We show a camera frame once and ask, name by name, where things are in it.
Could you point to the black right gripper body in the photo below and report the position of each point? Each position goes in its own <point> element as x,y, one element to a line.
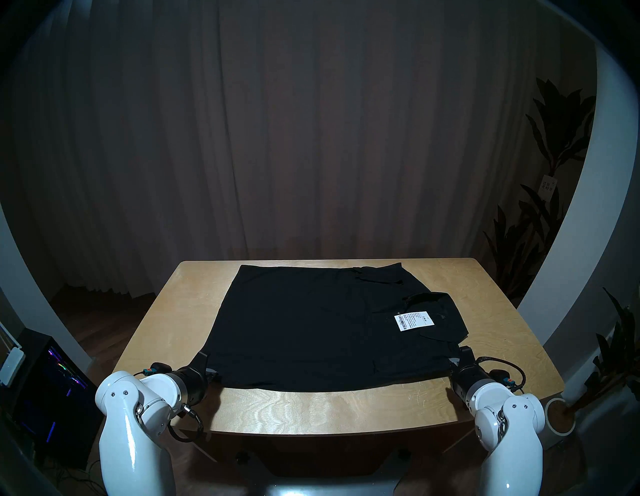
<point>467,377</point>

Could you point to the brown pleated curtain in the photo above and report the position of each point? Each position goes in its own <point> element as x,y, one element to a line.
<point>300,150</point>

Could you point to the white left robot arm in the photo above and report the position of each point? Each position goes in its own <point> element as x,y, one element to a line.
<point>130,440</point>

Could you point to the white paper shirt label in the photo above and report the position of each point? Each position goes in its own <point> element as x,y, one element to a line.
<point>412,320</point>

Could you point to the white round plant pot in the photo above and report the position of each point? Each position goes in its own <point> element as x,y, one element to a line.
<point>560,420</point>

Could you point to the black computer tower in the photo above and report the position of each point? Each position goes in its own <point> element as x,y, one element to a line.
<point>50,390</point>

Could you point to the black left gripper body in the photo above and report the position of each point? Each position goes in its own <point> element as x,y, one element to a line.
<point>192,385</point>

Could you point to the black polo shirt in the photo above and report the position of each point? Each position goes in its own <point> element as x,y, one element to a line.
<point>310,335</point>

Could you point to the grey metal pedestal base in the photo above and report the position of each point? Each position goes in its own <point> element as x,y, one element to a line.
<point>325,482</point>

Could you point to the small dark leafy plant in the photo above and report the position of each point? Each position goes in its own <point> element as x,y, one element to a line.
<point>620,350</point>

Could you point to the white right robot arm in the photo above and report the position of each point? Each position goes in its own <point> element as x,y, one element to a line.
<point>510,440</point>

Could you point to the white plant tag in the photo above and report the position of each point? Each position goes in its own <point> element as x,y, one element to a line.
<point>548,185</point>

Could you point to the white curved arch panel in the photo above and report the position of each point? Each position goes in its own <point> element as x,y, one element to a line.
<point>30,300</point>
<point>590,210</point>

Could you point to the tall dark leafy plant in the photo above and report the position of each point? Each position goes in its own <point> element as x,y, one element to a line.
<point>555,130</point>

